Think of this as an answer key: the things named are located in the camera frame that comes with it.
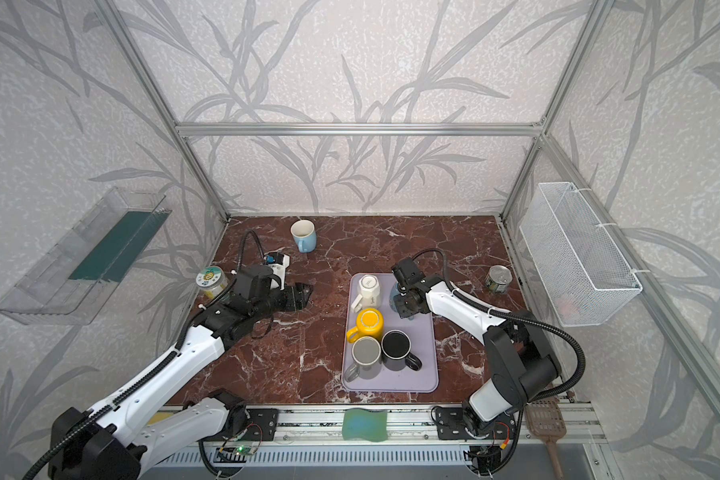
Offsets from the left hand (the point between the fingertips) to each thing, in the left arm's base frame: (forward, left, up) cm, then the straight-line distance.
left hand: (308, 279), depth 80 cm
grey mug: (-17, -16, -8) cm, 25 cm away
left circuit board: (-37, +13, -18) cm, 43 cm away
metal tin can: (+9, -58, -13) cm, 60 cm away
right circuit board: (-38, -46, -22) cm, 64 cm away
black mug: (-16, -24, -9) cm, 30 cm away
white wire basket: (-8, -61, +18) cm, 64 cm away
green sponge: (-32, -17, -16) cm, 39 cm away
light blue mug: (+26, +8, -12) cm, 30 cm away
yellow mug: (-8, -17, -9) cm, 21 cm away
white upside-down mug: (+2, -16, -8) cm, 18 cm away
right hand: (+2, -29, -12) cm, 31 cm away
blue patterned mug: (+4, -24, -13) cm, 28 cm away
